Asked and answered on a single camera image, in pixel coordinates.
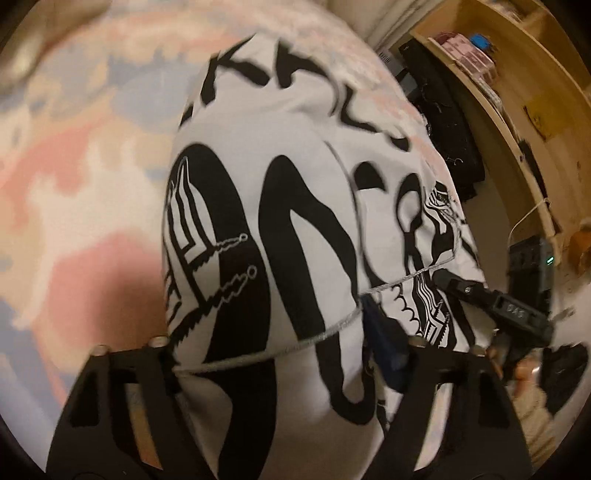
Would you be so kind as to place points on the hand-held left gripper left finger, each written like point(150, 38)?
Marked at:
point(157, 364)

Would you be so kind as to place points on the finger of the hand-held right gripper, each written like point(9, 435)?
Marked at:
point(461, 288)

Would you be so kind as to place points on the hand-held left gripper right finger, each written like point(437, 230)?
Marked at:
point(385, 344)

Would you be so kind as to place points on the black and white printed jacket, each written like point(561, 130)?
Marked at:
point(286, 230)

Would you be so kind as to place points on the person's right hand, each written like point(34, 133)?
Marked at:
point(524, 376)

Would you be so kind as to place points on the dark cloth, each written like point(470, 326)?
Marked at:
point(563, 378)

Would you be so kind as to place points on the pastel patterned bed blanket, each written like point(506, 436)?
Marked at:
point(92, 184)

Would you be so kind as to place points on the pink drawer organizer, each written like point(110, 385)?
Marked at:
point(466, 53)

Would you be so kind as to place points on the curved wooden desk shelf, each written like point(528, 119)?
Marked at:
point(531, 60)

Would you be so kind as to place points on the blue box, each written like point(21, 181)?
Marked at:
point(481, 41)

